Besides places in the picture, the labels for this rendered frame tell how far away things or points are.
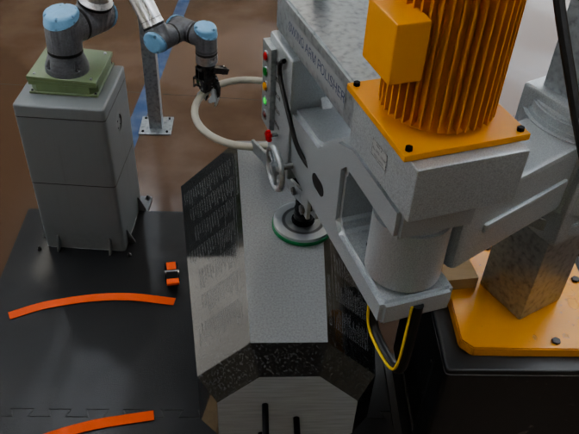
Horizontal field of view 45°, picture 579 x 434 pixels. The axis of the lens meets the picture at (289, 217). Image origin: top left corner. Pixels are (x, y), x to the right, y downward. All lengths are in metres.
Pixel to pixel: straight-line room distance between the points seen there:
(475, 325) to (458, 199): 0.98
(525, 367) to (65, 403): 1.80
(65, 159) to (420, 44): 2.32
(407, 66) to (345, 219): 0.67
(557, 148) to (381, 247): 0.55
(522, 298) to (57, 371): 1.92
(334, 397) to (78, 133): 1.69
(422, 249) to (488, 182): 0.26
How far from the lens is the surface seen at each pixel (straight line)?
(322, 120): 2.00
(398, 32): 1.24
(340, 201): 1.82
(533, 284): 2.31
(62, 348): 3.27
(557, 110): 1.98
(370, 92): 1.51
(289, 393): 2.18
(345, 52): 1.70
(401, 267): 1.65
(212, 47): 2.89
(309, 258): 2.37
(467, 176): 1.40
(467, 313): 2.39
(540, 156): 1.86
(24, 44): 5.67
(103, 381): 3.12
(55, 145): 3.31
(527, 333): 2.39
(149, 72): 4.29
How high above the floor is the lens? 2.49
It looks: 41 degrees down
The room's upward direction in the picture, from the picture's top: 3 degrees clockwise
